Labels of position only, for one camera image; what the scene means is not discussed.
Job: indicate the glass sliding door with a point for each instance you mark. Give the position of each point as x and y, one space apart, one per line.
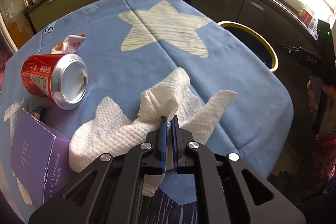
15 22

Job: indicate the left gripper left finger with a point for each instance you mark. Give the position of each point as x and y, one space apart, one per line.
109 190

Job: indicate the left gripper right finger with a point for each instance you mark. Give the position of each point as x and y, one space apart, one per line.
229 189

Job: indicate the purple cream box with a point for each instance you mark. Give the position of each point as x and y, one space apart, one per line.
39 157

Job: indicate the person right hand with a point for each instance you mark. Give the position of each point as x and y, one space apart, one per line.
329 90

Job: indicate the white paper towel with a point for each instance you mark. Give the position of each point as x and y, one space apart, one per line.
111 131

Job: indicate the yellow rimmed trash bin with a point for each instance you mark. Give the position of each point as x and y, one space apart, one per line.
254 41

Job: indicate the white pink wrapper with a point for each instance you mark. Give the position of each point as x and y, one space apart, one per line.
70 44

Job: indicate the red soda can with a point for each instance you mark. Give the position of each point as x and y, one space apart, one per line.
62 78

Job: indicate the blue patterned tablecloth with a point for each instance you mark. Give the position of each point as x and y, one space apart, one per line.
130 46

